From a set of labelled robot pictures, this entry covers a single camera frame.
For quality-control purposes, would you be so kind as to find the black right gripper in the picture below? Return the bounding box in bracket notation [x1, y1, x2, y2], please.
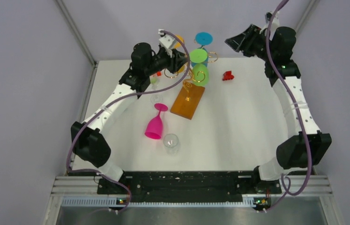
[225, 25, 276, 63]

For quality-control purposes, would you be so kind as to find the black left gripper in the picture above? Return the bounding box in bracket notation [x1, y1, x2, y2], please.
[145, 48, 189, 76]

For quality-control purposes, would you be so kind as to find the yellow plastic wine glass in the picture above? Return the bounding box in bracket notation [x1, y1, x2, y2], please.
[171, 35, 185, 74]

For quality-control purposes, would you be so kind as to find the green plastic wine glass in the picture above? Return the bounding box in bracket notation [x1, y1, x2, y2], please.
[190, 48, 209, 87]

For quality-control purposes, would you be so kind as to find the blue plastic wine glass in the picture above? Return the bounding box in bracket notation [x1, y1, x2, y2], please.
[190, 32, 213, 67]

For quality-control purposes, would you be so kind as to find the gold wire glass rack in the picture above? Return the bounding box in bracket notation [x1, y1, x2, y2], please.
[170, 51, 218, 120]

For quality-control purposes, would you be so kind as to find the pink plastic wine glass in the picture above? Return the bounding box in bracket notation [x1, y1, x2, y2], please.
[144, 103, 168, 140]

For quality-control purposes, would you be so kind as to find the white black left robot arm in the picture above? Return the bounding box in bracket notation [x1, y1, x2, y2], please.
[69, 41, 189, 194]

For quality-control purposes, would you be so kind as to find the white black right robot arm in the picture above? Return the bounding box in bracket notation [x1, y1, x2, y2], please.
[225, 24, 332, 193]

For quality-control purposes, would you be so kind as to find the clear tall wine glass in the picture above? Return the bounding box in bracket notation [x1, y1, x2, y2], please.
[150, 74, 163, 104]

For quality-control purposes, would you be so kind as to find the red toy brick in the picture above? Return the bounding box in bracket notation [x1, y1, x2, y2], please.
[222, 70, 234, 81]

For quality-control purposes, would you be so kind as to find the clear glass tumbler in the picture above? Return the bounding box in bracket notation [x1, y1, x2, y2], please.
[163, 134, 180, 155]

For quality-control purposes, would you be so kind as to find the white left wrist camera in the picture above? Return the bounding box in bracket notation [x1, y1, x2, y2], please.
[158, 29, 175, 58]

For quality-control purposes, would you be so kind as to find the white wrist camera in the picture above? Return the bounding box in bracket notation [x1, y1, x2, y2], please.
[158, 29, 175, 58]
[260, 12, 280, 40]

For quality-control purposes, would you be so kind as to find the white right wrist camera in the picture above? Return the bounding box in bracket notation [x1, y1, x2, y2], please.
[260, 12, 280, 40]

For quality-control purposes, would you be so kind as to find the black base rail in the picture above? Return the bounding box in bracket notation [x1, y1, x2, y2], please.
[97, 171, 282, 203]

